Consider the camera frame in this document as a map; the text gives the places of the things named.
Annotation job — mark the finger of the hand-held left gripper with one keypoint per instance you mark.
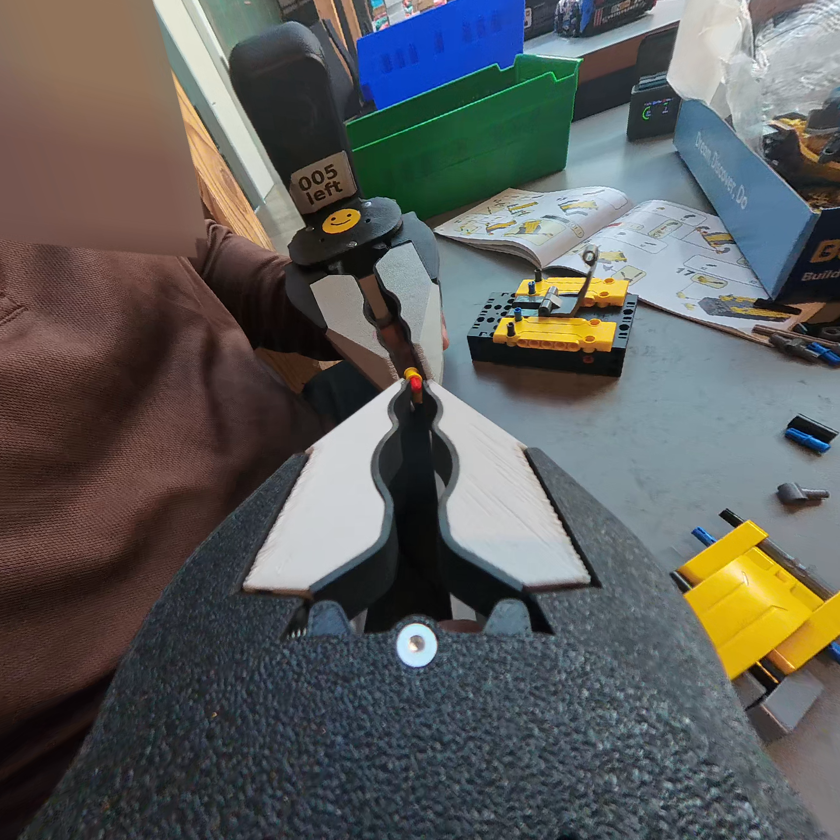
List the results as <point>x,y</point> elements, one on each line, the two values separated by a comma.
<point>348,315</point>
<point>414,295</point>

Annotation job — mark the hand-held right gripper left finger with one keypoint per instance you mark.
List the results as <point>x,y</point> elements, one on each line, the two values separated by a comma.
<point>322,525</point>

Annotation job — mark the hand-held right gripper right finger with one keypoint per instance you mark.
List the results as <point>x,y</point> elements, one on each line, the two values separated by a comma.
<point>512,519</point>

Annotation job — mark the small yellow connector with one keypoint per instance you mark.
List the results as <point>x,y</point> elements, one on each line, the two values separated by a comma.
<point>414,394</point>

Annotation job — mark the yellow and black brick assembly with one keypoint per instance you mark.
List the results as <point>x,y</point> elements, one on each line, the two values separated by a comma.
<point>551,335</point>

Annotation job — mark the yellow curved brick assembly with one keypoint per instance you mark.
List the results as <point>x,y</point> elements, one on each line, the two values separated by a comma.
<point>748,604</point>

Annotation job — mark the pile of small brick parts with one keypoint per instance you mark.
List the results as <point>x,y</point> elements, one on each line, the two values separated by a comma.
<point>794,345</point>

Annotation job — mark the person's left forearm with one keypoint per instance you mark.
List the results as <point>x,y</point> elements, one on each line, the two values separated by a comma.
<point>250,282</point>

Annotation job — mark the grey desk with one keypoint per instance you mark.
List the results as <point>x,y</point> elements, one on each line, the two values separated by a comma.
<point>656,420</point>

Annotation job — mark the green storage box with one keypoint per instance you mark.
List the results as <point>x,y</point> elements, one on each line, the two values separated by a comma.
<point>460,145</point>

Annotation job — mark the blue storage bin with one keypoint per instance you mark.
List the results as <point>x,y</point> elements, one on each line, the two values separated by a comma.
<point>440,46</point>

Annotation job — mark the instruction booklet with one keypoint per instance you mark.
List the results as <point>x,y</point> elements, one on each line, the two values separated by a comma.
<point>630,250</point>

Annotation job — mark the person in brown shirt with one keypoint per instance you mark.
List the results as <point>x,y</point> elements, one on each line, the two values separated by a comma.
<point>105,460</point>

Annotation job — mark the small grey pin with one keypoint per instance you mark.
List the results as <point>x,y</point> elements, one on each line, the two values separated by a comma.
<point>801,494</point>

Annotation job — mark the black device with green light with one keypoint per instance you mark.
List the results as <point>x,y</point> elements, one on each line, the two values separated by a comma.
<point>652,112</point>

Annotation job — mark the black and blue pin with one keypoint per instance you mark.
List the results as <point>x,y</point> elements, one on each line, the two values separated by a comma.
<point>810,433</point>

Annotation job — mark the blue cardboard kit box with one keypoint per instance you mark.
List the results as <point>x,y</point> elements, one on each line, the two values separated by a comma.
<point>735,184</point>

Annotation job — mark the clear bags of brick parts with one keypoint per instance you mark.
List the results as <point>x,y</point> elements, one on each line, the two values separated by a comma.
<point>807,145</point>

